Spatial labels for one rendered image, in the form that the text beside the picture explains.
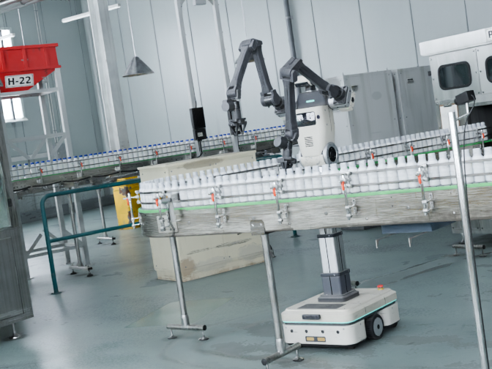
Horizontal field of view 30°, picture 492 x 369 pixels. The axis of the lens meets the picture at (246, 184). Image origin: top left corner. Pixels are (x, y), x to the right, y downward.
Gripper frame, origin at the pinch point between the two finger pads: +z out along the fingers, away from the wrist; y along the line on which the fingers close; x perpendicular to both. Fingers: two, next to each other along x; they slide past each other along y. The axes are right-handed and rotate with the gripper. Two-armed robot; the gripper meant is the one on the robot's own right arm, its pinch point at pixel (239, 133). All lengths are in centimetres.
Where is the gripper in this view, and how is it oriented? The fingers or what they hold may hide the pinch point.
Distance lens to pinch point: 557.5
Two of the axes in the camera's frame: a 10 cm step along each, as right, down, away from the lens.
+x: 7.9, -0.7, -6.1
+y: -6.0, 1.4, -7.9
